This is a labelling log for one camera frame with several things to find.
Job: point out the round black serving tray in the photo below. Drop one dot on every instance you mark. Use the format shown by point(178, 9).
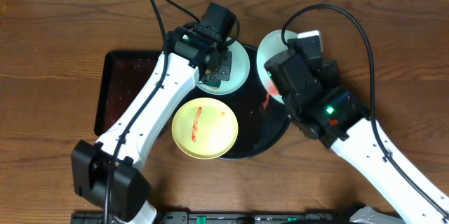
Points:
point(261, 119)

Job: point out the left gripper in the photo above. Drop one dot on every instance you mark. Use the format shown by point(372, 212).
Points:
point(222, 67)

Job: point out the rectangular black water tray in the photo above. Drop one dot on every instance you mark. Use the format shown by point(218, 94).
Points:
point(124, 74)

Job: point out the light blue plate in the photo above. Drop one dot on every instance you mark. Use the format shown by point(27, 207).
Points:
point(269, 47)
point(239, 71)

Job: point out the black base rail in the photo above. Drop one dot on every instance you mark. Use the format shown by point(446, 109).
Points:
point(181, 217)

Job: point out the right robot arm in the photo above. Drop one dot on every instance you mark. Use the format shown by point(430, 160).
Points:
point(309, 88)

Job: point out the green scouring sponge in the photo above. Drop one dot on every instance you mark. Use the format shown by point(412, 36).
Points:
point(213, 83)

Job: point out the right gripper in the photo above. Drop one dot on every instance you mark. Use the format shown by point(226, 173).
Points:
point(318, 58)

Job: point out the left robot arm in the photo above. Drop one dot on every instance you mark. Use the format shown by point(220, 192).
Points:
point(108, 172)

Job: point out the yellow plate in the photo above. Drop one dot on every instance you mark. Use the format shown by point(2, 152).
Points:
point(205, 128)

